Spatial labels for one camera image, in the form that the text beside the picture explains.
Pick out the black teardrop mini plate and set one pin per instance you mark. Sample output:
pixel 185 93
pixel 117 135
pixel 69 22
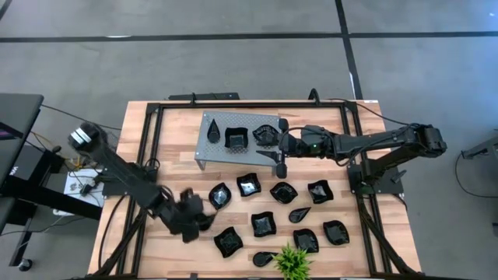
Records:
pixel 213 134
pixel 262 258
pixel 299 214

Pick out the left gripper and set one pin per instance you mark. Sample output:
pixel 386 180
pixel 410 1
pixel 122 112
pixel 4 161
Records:
pixel 177 218

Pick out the black desk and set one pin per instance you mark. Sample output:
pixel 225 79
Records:
pixel 19 113

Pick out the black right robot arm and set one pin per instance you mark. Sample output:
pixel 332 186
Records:
pixel 381 140

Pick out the black power strip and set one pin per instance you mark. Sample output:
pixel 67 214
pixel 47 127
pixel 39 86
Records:
pixel 202 96

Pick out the grey stand leg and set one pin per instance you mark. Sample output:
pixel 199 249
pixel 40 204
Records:
pixel 482 149

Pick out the green artificial plant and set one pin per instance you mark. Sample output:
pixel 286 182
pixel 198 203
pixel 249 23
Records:
pixel 292 264

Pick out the white printed sheet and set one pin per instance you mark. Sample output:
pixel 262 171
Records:
pixel 74 186

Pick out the grey perforated metal shelf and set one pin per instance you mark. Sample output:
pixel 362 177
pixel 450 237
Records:
pixel 249 118

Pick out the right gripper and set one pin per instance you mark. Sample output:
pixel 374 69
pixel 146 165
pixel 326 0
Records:
pixel 297 144

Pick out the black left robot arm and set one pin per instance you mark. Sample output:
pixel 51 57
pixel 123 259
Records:
pixel 116 171

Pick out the black aluminium table frame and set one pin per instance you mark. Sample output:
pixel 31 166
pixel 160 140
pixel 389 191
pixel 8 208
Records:
pixel 233 105

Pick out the black desk leg frame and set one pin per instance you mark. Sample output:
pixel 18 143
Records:
pixel 58 202

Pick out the black leaf-shaped mini plate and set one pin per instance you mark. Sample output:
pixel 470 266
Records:
pixel 336 232
pixel 219 195
pixel 262 132
pixel 283 192

